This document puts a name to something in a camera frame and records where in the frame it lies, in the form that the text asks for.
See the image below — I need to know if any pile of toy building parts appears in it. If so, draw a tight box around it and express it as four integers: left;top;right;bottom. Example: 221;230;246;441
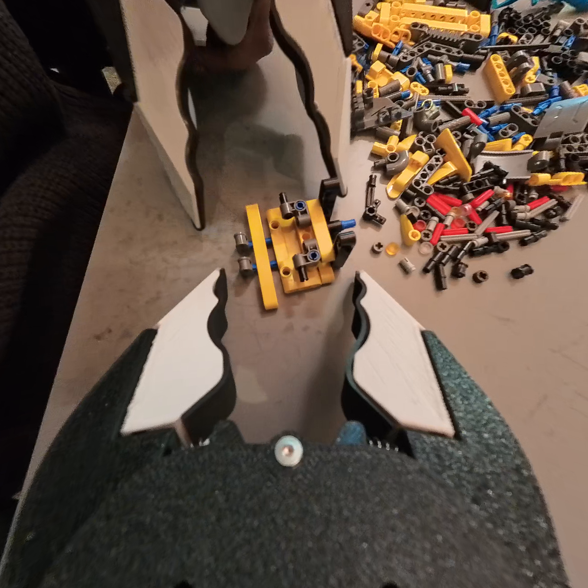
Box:
349;0;588;291

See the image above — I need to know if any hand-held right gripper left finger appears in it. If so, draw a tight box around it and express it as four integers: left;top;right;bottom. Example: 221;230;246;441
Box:
119;269;237;446

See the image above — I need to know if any black toy angle connector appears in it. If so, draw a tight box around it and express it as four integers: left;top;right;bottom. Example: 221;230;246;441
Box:
362;175;386;227

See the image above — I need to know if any person's dark knit sweater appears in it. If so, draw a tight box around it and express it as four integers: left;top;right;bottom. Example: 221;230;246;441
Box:
0;0;134;506

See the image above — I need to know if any yellow toy brick frame assembly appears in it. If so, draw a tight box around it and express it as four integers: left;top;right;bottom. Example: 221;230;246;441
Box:
266;177;358;295

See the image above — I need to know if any yellow toy beam with pins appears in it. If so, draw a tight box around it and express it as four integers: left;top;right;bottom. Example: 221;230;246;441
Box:
233;204;280;311

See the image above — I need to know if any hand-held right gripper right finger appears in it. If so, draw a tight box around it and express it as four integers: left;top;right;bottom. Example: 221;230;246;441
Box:
341;270;456;444

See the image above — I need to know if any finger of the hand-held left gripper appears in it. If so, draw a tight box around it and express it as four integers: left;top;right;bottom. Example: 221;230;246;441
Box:
120;0;206;231
269;0;353;198

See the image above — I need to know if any person's left hand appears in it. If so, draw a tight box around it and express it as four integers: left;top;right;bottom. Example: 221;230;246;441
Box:
190;14;276;74

